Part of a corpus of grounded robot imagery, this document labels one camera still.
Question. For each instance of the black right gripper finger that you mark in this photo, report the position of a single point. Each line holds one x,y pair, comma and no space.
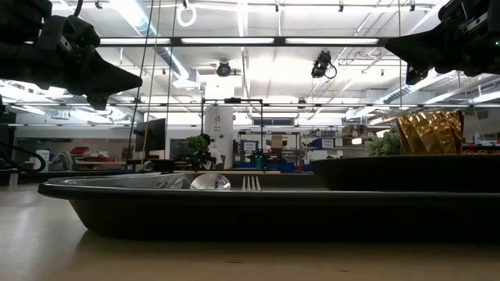
418,50
412,76

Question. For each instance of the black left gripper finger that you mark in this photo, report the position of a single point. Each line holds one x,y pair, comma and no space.
97,102
109,78

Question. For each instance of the gold foil bag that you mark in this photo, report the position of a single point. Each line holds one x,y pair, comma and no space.
429,132

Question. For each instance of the black round plate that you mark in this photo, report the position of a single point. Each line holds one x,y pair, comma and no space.
410,173

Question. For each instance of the silver spoon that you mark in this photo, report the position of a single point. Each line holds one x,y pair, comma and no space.
211,182

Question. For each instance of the black serving tray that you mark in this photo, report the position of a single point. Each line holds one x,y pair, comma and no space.
234,214

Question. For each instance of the black monitor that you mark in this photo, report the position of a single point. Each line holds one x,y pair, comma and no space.
152,134

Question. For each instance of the green plant in white pot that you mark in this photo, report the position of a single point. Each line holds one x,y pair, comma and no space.
384,146

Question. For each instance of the white column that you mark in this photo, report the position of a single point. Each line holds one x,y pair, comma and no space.
218,125

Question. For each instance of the person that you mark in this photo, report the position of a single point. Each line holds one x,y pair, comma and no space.
213,154

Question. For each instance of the round black overhead camera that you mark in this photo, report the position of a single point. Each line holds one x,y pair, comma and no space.
223,69

